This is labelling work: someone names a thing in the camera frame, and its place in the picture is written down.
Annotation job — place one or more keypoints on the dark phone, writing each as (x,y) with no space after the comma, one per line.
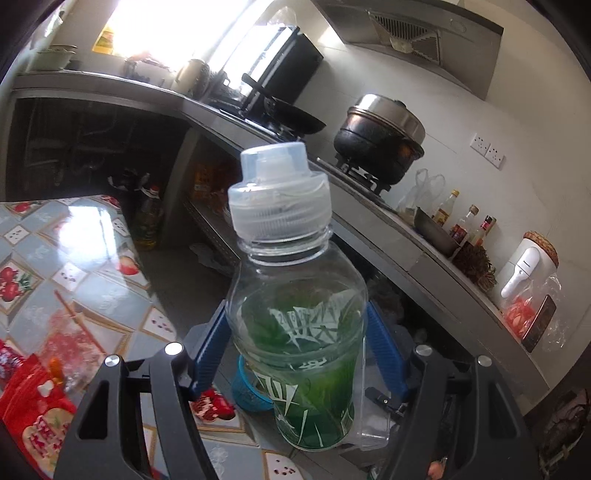
(540,323)

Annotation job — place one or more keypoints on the dried herb bundle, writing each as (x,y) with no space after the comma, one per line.
(475,267)

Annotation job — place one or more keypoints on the red snack packet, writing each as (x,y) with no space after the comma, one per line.
(32,406)

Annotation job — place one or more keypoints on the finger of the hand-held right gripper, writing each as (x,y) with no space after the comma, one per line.
(383,402)

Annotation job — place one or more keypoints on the black pot with steel lid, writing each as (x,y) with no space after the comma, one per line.
(383,134)

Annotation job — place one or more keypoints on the gas stove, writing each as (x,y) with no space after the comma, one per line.
(364,177)

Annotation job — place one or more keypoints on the fruit print tablecloth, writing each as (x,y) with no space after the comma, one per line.
(69,258)

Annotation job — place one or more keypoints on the black appliance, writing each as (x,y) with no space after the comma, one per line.
(286,64)

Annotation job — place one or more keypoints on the white wall socket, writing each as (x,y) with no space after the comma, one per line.
(496,154)
(480,142)

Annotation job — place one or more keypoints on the yellow window sticker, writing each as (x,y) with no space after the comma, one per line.
(104,40)

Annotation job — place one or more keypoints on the clear red printed wrapper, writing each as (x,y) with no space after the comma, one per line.
(78,337)

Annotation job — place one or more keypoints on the white kitchen appliance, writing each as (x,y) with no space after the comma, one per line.
(519,272)

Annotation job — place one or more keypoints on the steel range hood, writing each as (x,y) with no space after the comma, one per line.
(415,32)

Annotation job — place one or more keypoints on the white bag on floor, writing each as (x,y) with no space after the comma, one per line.
(210,258)

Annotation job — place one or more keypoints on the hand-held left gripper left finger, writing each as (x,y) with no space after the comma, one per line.
(210,355)

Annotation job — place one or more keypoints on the cooking oil bottle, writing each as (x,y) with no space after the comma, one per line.
(148,217)

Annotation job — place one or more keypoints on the bowls on counter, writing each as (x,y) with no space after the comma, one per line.
(53,57)

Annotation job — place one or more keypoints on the black metal tray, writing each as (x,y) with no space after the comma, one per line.
(436,235)

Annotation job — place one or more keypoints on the clear plastic container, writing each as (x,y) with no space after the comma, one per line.
(369,429)

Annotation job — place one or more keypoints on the wicker lidded jar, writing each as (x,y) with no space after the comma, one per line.
(542,247)

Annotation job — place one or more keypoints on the black bucket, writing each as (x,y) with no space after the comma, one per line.
(127,182)

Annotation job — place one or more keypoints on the dark cloth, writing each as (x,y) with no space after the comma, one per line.
(565,429)

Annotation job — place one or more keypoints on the clear bag with red contents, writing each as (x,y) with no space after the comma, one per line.
(517,314)

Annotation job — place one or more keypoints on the red label sauce bottle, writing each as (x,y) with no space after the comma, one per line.
(484,233)

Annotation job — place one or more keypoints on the green label plastic bottle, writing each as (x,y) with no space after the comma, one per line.
(295,286)

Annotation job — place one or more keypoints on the metal kettle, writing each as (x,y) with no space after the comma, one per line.
(191,78)

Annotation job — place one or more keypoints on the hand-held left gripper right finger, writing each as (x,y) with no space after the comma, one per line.
(387,353)

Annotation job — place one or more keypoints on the glass seasoning bottle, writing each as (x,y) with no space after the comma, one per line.
(445,210)
(464,226)

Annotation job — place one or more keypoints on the clear plastic bag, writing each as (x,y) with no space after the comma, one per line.
(422,194)

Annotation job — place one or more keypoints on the grey kitchen counter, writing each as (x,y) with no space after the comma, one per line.
(258,134)

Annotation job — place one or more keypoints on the blue plastic mesh basket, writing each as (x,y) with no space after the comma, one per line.
(247,392)

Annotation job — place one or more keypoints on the black wok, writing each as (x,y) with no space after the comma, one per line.
(291,117)

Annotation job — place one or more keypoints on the orange box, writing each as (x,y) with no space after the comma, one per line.
(203,182)

